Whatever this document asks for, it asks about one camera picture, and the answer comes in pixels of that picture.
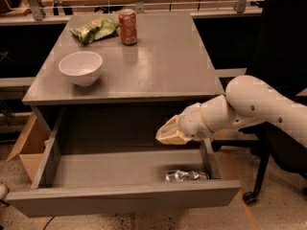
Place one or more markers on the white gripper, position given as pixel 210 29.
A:
pixel 193 122

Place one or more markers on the crushed silver redbull can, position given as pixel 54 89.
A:
pixel 181 176

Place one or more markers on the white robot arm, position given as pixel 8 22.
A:
pixel 247 101

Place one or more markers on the grey cabinet counter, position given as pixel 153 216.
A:
pixel 168 62

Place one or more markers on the grey open top drawer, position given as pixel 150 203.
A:
pixel 106 160

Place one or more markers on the orange soda can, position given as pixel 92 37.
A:
pixel 128 30

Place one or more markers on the white ceramic bowl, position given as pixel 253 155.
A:
pixel 82 68

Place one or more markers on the green chip bag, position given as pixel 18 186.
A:
pixel 95 30

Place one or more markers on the black office chair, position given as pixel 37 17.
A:
pixel 280 60

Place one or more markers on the brown cardboard box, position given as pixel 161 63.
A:
pixel 30 145

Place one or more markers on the white shoe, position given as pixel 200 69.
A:
pixel 4 190

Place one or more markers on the long background workbench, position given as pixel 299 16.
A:
pixel 52 11

